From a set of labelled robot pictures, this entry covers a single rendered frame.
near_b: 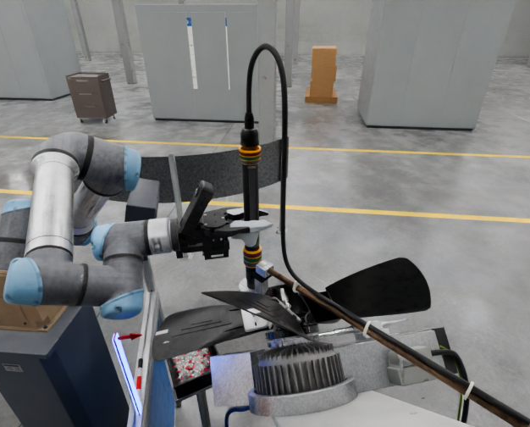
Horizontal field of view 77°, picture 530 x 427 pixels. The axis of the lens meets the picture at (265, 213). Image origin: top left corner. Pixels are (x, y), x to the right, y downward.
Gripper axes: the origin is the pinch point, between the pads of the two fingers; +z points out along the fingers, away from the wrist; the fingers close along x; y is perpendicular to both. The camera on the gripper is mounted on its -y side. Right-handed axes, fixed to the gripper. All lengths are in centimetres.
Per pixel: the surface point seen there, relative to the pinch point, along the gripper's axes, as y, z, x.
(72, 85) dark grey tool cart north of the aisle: 70, -239, -675
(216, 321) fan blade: 30.6, -12.8, -0.6
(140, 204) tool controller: 24, -37, -59
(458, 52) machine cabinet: 13, 433, -490
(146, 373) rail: 63, -37, -13
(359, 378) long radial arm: 40.1, 20.8, 16.1
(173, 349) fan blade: 30.5, -23.4, 6.0
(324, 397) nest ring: 33.3, 8.5, 22.9
